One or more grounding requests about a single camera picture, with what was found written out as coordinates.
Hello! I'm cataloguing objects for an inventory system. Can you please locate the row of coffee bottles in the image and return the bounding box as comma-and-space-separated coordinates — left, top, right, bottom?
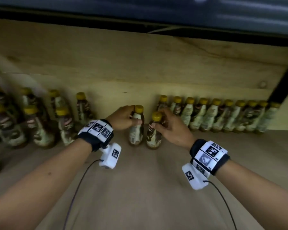
0, 85, 281, 178

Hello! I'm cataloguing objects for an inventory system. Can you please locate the person's left hand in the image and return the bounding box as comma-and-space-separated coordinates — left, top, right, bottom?
105, 105, 142, 131

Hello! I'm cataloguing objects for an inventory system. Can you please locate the person's left forearm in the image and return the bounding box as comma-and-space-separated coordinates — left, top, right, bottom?
0, 139, 93, 230

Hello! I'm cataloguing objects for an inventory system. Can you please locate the wooden shelf with black frame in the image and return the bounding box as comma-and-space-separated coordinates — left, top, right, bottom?
0, 4, 288, 230

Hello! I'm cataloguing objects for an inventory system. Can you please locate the yellow-capped drink bottle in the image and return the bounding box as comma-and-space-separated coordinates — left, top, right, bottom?
129, 105, 144, 146
146, 112, 164, 149

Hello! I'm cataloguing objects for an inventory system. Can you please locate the grey roller shutter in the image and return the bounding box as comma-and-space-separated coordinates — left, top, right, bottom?
0, 0, 288, 36

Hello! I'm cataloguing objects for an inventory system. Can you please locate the person's right forearm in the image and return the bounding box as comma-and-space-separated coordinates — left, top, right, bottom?
216, 160, 288, 230

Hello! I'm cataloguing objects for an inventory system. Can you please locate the black camera cable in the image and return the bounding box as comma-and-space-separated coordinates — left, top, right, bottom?
62, 159, 104, 230
203, 180, 238, 230

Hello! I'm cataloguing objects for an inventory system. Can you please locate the person's right hand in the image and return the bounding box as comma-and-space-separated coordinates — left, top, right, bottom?
155, 107, 197, 151

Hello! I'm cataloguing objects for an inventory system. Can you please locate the black marker wrist band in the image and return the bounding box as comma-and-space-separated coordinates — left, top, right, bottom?
189, 139, 230, 176
77, 119, 115, 152

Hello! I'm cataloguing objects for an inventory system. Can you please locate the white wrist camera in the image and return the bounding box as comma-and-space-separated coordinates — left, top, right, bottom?
98, 143, 122, 170
182, 163, 209, 191

